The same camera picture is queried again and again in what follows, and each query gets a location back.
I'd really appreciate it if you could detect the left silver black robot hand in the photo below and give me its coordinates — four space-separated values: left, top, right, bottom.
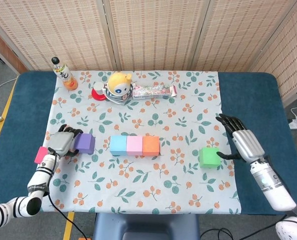
47 124 84 159

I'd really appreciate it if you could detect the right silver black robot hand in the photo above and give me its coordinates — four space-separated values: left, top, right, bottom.
215 113 266 164

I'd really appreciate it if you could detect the red foam cube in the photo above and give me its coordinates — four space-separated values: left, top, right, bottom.
34 146 49 165

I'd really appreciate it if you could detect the purple foam cube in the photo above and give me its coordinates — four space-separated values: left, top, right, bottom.
73 133 96 155

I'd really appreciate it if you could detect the green foam cube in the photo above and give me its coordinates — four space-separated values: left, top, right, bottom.
198 147 221 169

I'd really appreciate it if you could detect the light blue foam cube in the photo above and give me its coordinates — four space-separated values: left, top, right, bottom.
109 135 128 156

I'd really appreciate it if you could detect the orange foam cube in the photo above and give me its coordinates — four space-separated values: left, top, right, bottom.
142 136 161 157

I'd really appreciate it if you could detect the teal padded table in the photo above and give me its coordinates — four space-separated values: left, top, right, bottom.
0 70 297 216

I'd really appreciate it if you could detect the orange juice bottle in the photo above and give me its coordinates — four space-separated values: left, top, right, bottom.
51 56 79 91

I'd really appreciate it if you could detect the pink foam cube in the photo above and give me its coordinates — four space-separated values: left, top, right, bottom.
126 136 144 156

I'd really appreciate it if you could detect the yellow plush toy striped shirt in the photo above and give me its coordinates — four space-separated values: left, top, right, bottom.
102 71 137 105

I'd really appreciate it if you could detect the floral print tablecloth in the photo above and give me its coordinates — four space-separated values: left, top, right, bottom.
24 70 241 215

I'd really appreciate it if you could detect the snack package box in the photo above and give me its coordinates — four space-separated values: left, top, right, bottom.
131 84 178 101

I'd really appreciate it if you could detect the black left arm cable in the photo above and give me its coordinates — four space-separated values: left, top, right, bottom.
47 147 94 240

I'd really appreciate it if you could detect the white floor cable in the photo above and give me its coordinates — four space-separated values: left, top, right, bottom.
0 77 19 100

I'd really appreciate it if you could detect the black floor cable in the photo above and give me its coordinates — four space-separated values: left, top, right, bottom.
200 227 237 240

